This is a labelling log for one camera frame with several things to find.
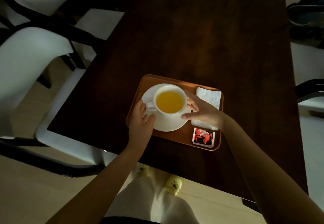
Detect person's left hand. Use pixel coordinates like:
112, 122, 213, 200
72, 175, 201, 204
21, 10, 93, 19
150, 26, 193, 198
126, 100, 157, 159

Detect person's left forearm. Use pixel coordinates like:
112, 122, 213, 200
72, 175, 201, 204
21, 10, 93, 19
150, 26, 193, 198
46, 147, 143, 224

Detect person's right hand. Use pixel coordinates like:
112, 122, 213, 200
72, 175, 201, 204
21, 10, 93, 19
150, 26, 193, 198
181, 90, 226, 131

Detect white paper napkin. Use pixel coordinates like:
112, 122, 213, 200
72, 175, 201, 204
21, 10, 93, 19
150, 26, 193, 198
191, 87, 222, 131

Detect white saucer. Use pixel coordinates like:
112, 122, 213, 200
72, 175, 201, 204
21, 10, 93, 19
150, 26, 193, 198
141, 84, 192, 132

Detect black shirt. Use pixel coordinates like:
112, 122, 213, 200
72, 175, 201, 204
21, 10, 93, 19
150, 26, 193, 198
101, 216, 160, 224

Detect yellow tea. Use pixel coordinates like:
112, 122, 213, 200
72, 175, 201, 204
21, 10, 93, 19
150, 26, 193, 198
156, 91, 184, 114

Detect white ceramic cup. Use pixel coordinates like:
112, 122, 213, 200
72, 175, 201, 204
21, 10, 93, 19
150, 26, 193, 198
145, 84, 188, 117

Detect yellow spotted slipper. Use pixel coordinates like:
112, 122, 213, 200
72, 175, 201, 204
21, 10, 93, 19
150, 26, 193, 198
134, 164, 153, 179
157, 174, 183, 197

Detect orange-brown serving tray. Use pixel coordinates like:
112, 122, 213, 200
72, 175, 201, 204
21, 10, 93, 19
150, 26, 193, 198
126, 74, 224, 151

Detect white trousers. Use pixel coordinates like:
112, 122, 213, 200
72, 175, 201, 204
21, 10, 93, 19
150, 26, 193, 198
104, 176, 199, 224

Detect person's right forearm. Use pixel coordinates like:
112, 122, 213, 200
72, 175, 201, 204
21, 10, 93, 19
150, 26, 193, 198
220, 116, 324, 224

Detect red and black sachet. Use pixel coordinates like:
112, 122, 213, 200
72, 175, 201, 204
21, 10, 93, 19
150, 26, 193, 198
192, 128, 215, 148

